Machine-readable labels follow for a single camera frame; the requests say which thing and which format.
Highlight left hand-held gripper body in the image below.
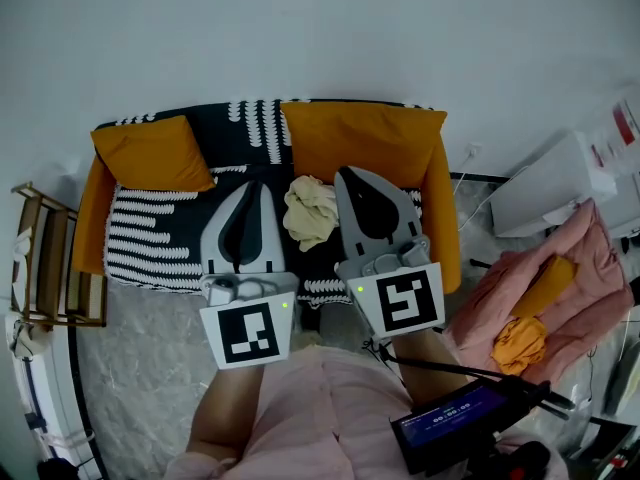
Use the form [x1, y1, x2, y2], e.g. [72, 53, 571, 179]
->
[198, 270, 301, 371]

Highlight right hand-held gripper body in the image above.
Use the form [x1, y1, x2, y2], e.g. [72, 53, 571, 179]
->
[334, 234, 447, 340]

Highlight orange sofa seat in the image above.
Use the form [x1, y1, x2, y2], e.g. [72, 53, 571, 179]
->
[71, 99, 462, 296]

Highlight beige cloth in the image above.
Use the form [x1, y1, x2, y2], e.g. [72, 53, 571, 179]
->
[282, 174, 341, 253]

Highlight person's left forearm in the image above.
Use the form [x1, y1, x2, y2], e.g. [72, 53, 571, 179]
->
[186, 364, 265, 460]

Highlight person's right forearm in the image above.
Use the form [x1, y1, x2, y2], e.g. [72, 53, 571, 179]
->
[392, 326, 472, 410]

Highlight crumpled orange cloth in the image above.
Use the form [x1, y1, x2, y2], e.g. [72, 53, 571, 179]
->
[490, 316, 550, 376]

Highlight black white patterned throw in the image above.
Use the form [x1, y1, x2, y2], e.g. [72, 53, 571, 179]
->
[94, 99, 435, 310]

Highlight large orange cushion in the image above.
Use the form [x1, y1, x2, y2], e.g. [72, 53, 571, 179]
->
[279, 100, 448, 190]

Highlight person's pink shirt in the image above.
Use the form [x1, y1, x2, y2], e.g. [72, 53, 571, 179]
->
[163, 343, 569, 480]

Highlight small orange cushion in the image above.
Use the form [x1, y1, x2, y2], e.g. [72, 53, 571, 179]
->
[90, 114, 217, 193]

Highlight grey rug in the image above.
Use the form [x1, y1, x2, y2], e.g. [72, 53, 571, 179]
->
[69, 177, 640, 480]

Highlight black screen device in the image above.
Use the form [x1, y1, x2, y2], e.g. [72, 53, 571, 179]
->
[389, 381, 527, 475]

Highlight orange bolster pillow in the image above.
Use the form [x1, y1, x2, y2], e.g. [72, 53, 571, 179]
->
[508, 255, 580, 320]

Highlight white box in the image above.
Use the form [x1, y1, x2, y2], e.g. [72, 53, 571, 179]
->
[488, 129, 620, 240]

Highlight wooden rack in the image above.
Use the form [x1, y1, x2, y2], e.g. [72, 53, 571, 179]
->
[10, 181, 109, 330]

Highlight pink quilt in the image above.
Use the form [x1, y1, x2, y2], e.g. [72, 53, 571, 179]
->
[443, 197, 637, 386]

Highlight black red object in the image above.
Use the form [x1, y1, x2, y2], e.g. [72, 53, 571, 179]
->
[493, 439, 552, 480]

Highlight red white papers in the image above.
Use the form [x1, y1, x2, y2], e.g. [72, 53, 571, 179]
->
[588, 96, 640, 170]

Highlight white cable with plug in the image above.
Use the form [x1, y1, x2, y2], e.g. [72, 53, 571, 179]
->
[451, 141, 532, 233]

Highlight black cable bundle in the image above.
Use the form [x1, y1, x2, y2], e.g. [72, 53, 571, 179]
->
[363, 336, 577, 422]

